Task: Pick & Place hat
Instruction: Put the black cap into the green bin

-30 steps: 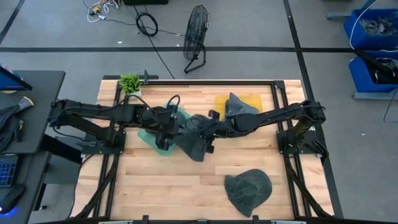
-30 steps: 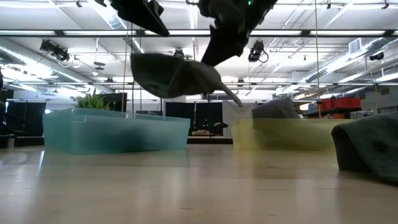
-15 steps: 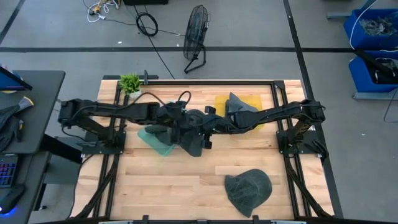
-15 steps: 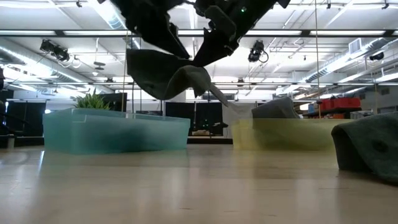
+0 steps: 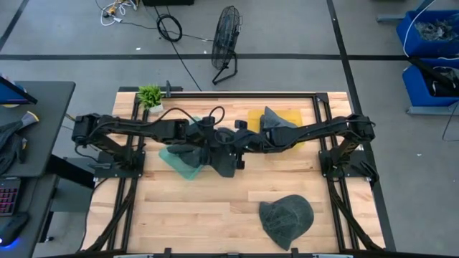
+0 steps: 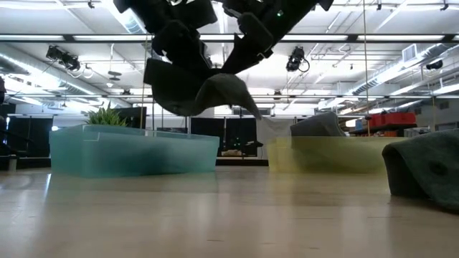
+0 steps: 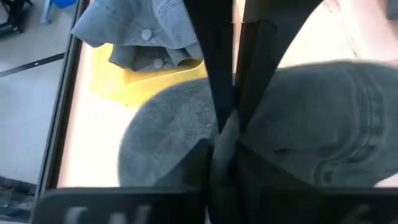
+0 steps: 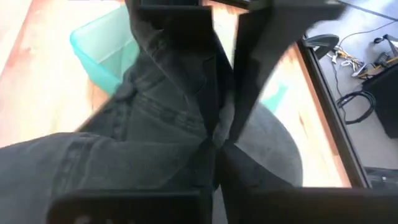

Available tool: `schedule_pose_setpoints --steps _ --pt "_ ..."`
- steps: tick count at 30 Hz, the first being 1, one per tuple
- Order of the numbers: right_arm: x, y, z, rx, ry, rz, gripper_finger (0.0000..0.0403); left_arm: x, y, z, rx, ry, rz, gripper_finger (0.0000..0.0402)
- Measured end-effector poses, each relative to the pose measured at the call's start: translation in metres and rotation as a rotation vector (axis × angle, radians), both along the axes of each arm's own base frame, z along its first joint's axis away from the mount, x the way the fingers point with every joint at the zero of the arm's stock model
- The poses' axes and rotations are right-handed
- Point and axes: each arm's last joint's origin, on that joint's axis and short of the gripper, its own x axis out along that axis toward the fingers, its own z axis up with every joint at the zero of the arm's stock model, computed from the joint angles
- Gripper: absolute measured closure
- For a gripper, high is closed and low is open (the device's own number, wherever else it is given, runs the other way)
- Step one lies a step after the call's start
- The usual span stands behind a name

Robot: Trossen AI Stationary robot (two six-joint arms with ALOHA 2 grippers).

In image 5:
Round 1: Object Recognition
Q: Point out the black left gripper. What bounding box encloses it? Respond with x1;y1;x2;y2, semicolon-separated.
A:
186;120;234;153

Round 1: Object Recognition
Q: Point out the black aluminium table frame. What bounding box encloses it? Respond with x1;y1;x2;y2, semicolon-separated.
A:
82;85;387;258

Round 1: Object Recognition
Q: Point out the blue bin with black items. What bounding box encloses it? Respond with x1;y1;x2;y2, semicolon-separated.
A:
402;59;459;108

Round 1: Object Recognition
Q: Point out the long black floor cable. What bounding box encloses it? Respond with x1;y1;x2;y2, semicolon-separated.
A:
153;5;203;92

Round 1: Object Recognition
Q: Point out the keyboard with red backlight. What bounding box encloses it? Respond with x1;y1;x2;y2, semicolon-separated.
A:
0;178;22;217

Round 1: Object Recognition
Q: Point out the black floor fan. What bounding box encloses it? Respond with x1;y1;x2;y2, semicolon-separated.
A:
210;5;244;86

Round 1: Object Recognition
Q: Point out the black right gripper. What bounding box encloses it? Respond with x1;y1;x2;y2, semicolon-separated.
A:
234;120;270;171

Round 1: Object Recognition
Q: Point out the black box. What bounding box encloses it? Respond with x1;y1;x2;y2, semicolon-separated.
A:
142;0;195;6

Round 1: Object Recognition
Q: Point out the faded green baseball cap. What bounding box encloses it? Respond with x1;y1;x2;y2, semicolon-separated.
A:
258;194;315;252

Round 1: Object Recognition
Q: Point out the dark flat screen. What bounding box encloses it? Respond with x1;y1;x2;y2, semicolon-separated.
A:
0;74;39;105

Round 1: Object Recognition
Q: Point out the white cable bundle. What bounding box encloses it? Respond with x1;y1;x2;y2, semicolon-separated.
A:
95;0;139;27

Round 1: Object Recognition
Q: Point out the low black desk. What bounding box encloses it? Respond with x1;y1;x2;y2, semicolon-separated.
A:
0;174;60;258

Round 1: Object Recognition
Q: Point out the dark charcoal baseball cap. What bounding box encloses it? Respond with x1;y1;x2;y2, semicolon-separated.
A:
166;142;238;178

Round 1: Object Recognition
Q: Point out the dark cloth pile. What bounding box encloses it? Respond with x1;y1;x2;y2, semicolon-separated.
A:
0;110;40;176

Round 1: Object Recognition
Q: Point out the black computer mouse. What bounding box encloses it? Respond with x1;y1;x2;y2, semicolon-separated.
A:
0;211;30;248

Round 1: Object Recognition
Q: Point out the blue bin with clear plastic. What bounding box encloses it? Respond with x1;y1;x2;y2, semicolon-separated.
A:
396;9;459;58

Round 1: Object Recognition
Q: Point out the small green potted plant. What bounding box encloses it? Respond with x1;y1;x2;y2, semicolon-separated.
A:
137;84;164;114

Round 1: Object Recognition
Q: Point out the coiled black cable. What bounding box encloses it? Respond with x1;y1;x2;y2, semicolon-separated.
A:
156;13;184;43

